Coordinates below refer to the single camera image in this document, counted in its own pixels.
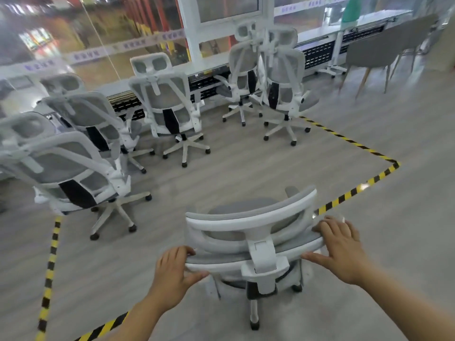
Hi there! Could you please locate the person's left hand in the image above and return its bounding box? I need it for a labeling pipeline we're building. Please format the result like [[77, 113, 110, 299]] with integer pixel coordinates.
[[147, 246, 210, 314]]

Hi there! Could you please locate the person's right hand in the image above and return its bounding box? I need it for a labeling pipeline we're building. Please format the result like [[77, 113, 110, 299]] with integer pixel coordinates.
[[301, 215, 372, 287]]

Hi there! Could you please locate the person's right forearm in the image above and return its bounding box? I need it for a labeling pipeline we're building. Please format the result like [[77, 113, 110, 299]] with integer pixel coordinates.
[[354, 264, 455, 341]]

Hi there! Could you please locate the black yellow floor tape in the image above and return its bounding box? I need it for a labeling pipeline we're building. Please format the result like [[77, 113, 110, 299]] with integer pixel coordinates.
[[73, 161, 401, 341], [300, 116, 401, 166], [35, 216, 63, 341]]

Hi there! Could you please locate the white printed window strip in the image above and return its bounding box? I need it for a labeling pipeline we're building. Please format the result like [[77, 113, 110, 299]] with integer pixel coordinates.
[[21, 28, 187, 73], [273, 0, 356, 17]]

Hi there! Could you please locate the green cylindrical container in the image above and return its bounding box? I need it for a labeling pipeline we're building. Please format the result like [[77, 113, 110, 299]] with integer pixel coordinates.
[[341, 0, 363, 24]]

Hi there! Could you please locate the row of red yellow pillars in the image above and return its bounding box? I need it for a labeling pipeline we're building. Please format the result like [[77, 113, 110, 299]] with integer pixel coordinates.
[[120, 0, 189, 64]]

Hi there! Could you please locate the white framed window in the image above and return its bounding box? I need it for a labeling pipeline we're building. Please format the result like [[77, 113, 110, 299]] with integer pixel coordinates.
[[193, 0, 265, 25]]

